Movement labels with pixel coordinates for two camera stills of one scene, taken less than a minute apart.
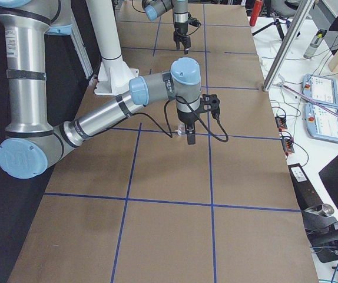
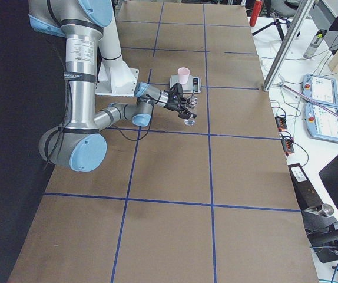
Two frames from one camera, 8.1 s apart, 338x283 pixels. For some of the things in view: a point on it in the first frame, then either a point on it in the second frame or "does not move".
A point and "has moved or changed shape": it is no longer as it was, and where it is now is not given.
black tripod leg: [276, 22] does not move
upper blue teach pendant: [320, 89] does not move
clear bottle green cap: [314, 43] does not move
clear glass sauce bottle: [181, 128] has moved or changed shape
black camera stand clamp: [328, 239] does not move
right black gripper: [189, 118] → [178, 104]
